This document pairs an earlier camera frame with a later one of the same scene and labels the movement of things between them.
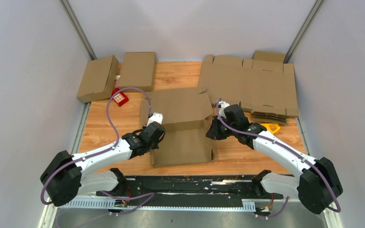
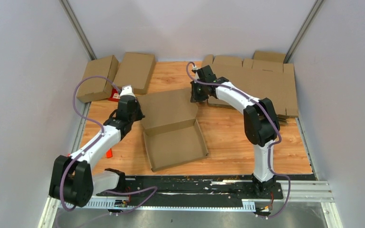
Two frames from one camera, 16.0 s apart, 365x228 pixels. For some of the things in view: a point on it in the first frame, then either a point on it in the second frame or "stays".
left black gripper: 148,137 -> 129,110
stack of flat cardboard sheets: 264,85 stays
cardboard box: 98,81 stays
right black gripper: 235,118 -> 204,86
